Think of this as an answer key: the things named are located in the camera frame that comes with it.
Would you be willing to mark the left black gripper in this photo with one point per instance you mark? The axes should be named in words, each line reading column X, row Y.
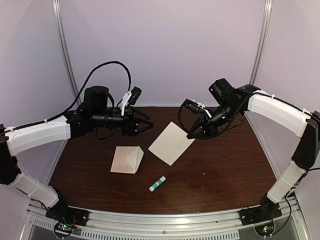
column 130, row 122

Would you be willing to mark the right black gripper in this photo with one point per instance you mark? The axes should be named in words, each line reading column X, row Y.
column 213, row 129

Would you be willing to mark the cream letter paper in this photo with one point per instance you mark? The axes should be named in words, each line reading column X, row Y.
column 170, row 144

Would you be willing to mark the beige envelope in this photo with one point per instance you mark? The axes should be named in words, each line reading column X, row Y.
column 126, row 159

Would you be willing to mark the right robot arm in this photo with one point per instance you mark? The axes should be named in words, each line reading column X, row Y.
column 235, row 169

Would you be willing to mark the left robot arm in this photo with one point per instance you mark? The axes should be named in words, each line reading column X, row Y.
column 15, row 140

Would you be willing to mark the green white glue stick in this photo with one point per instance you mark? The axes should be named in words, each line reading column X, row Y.
column 158, row 183

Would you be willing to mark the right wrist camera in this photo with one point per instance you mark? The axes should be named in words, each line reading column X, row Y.
column 197, row 107

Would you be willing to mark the right aluminium frame post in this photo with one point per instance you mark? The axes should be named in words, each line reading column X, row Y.
column 264, row 31

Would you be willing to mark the aluminium frame post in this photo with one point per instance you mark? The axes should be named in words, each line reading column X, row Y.
column 64, row 50
column 264, row 31

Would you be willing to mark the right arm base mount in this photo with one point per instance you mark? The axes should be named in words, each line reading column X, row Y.
column 266, row 211

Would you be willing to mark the aluminium front rail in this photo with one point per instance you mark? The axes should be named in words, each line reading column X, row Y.
column 218, row 225

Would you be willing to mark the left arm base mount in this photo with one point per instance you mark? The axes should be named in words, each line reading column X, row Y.
column 62, row 212

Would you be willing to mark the left aluminium frame post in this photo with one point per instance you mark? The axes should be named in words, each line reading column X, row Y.
column 64, row 50

